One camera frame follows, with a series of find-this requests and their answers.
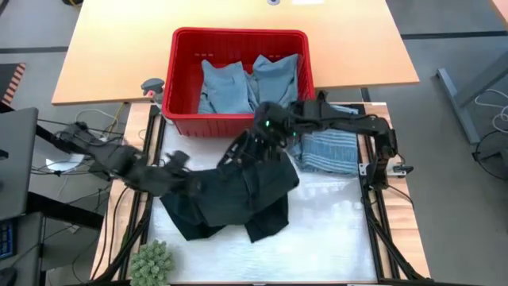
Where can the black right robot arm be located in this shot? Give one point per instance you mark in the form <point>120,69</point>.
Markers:
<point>349,121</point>

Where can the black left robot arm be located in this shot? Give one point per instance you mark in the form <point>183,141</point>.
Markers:
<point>115,159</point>

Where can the black desk beam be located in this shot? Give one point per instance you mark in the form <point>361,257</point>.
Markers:
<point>63,210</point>

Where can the black stand pole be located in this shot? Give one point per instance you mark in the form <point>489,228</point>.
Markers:
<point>45,137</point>

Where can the red plastic bin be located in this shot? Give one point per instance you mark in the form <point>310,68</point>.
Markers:
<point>186,79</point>

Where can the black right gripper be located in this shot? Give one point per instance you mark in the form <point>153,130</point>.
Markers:
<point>260,147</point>

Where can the light blue garment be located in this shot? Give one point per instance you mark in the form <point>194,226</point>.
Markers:
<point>230,89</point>

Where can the clear spray bottle grey trigger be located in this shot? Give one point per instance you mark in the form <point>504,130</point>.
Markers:
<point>152,85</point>

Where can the black garment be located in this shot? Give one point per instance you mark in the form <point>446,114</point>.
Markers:
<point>238,198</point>

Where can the black aluminium table frame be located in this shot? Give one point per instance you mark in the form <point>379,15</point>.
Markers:
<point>375,238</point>

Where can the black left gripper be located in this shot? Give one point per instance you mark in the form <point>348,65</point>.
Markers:
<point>178,178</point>

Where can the black floor object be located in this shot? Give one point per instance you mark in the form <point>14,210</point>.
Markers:
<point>72,2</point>

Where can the orange black striped mat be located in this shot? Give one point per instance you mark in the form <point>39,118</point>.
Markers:
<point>16,81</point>

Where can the white paper sheet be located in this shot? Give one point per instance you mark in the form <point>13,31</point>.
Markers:
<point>307,1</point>

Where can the striped blue-green towel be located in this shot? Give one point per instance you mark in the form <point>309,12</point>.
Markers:
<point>329,153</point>

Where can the green artificial plant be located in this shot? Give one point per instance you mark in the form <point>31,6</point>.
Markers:
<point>152,264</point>

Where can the dark grey monitor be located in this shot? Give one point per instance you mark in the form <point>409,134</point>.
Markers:
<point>18,167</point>

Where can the grey desk grommet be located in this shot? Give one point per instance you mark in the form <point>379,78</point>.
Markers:
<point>273,2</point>

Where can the light wooden desk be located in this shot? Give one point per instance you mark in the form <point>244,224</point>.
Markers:
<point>503,6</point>
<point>357,47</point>

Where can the grey metal table leg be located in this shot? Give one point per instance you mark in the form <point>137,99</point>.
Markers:
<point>456,101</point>

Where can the white round stand base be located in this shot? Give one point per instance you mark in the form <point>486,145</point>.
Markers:
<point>59,165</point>

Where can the silver metal bracket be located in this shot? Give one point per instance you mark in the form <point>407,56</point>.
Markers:
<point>364,168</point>
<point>401,170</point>

